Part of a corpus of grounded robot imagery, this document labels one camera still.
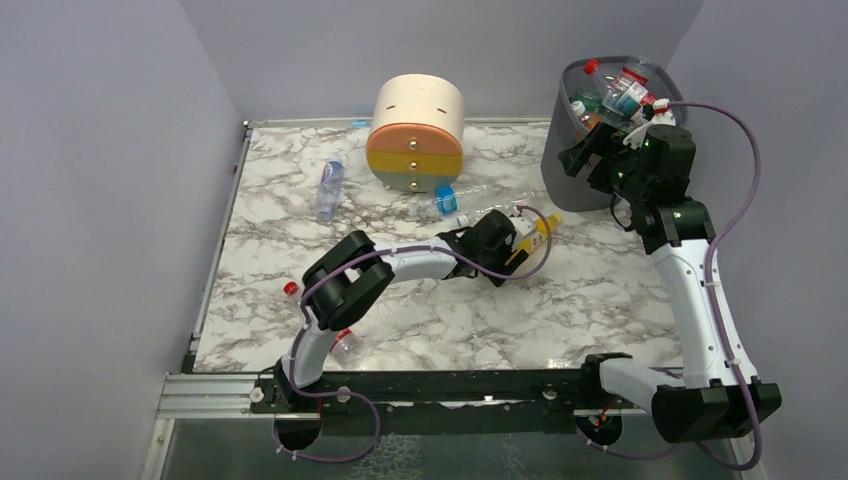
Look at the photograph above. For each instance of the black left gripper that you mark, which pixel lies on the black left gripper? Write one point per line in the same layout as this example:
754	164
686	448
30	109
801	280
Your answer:
506	245

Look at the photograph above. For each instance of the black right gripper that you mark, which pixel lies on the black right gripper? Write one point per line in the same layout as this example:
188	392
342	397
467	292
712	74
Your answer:
589	155

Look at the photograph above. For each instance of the orange drink bottle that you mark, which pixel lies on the orange drink bottle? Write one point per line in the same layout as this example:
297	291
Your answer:
586	118

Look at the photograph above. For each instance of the yellow juice bottle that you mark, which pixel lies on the yellow juice bottle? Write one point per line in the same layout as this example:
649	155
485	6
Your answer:
539	238

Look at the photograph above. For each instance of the green tinted bottle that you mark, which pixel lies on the green tinted bottle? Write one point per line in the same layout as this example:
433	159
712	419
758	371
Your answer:
591	99

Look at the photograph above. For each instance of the clear bottle white blue cap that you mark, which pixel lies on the clear bottle white blue cap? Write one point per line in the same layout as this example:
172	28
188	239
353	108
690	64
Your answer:
506	205

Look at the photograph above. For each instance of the red cap bottle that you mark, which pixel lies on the red cap bottle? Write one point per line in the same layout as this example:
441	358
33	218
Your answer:
605	88
344	347
628	92

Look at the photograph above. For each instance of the clear bottle blue label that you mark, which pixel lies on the clear bottle blue label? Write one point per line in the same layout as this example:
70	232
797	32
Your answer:
448	200

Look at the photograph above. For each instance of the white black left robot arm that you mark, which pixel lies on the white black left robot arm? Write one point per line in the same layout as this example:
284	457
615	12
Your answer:
343	285

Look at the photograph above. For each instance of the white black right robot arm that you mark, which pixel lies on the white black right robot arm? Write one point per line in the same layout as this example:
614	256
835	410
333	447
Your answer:
682	285

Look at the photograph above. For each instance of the grey mesh waste bin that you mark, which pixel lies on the grey mesh waste bin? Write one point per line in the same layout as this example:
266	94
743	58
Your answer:
572	194

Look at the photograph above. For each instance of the cream pastel drawer cabinet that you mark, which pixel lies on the cream pastel drawer cabinet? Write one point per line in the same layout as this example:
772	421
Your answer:
415	143

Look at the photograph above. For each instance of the clear bottle purple label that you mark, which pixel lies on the clear bottle purple label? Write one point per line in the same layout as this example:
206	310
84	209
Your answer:
329	190

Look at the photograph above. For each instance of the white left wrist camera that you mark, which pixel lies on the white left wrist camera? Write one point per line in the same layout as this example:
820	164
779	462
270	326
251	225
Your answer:
524	227

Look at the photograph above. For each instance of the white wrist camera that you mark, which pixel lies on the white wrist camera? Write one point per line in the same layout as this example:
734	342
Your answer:
658	113
524	227

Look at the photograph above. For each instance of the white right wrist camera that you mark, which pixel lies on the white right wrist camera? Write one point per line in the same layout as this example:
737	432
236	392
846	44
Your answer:
658	113

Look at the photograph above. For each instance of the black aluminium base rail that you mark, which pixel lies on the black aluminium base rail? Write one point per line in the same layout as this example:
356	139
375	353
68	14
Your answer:
459	402

